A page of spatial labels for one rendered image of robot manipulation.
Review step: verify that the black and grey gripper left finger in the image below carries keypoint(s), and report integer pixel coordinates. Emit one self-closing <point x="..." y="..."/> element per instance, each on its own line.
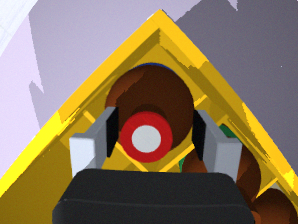
<point x="90" y="149"/>

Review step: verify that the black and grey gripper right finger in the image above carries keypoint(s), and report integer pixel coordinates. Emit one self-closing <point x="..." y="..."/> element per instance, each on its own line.
<point x="219" y="153"/>

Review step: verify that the yellow crate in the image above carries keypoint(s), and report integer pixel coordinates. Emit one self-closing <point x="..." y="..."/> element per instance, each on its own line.
<point x="33" y="197"/>

